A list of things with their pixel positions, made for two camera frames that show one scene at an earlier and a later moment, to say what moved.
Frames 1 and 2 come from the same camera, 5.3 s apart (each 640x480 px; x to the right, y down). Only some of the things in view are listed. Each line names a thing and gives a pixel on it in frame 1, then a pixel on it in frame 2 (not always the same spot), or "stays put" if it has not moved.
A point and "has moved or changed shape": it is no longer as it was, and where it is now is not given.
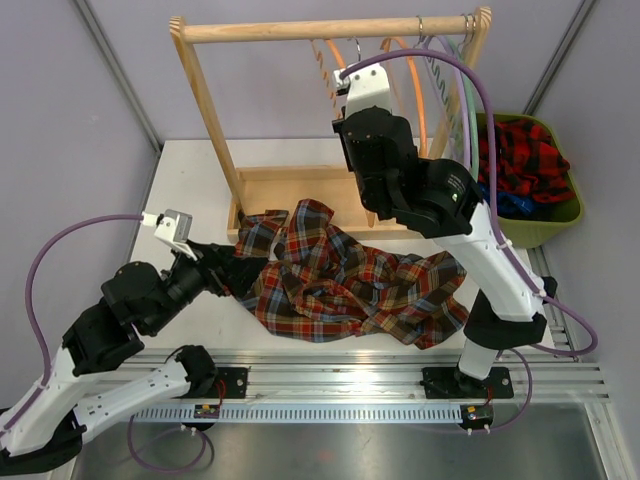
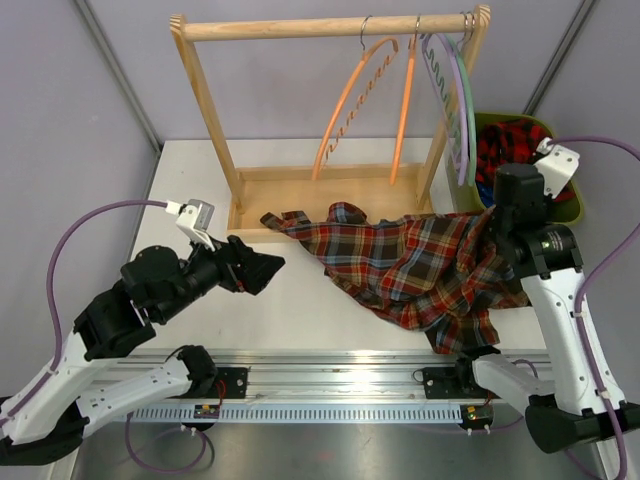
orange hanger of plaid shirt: (331, 46) has moved or changed shape
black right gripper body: (339, 128) -> (498, 223)
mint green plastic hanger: (472, 110) stays put
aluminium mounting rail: (366, 385) stays put
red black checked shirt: (528, 161) stays put
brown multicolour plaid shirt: (319, 285) has moved or changed shape
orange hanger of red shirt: (424, 141) -> (405, 105)
